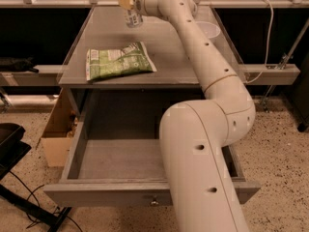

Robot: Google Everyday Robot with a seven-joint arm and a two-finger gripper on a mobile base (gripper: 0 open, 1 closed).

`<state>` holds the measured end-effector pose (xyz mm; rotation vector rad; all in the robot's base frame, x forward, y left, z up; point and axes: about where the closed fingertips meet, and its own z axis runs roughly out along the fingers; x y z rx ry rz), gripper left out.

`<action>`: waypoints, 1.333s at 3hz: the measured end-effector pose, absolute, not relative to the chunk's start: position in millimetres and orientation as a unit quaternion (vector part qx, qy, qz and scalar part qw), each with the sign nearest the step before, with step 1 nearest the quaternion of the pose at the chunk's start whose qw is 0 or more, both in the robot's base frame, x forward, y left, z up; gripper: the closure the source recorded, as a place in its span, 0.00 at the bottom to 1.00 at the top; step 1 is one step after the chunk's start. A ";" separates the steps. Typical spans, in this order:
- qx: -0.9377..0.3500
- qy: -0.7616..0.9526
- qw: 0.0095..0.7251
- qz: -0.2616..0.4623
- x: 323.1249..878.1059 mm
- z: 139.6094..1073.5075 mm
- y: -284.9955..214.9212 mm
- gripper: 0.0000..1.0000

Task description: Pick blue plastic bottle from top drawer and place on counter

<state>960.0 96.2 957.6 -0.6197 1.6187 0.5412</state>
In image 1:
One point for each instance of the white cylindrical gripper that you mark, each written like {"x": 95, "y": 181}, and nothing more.
{"x": 138, "y": 0}

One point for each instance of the blue plastic water bottle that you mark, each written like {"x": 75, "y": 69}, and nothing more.
{"x": 133, "y": 19}

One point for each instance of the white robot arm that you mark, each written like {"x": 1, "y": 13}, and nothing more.
{"x": 193, "y": 133}

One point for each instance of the grey cabinet with counter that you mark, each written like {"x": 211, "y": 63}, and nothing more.
{"x": 187, "y": 66}

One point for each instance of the grey open top drawer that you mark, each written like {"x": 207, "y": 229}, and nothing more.
{"x": 115, "y": 157}

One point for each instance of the metal drawer knob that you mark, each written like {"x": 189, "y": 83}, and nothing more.
{"x": 154, "y": 201}

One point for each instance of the green snack bag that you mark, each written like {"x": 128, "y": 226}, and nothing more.
{"x": 132, "y": 59}

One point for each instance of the white ceramic bowl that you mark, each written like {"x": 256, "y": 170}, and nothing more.
{"x": 210, "y": 30}

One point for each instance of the black cloth on shelf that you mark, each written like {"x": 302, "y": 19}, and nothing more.
{"x": 9, "y": 64}

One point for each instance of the cardboard box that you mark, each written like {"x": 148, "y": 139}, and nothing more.
{"x": 59, "y": 131}

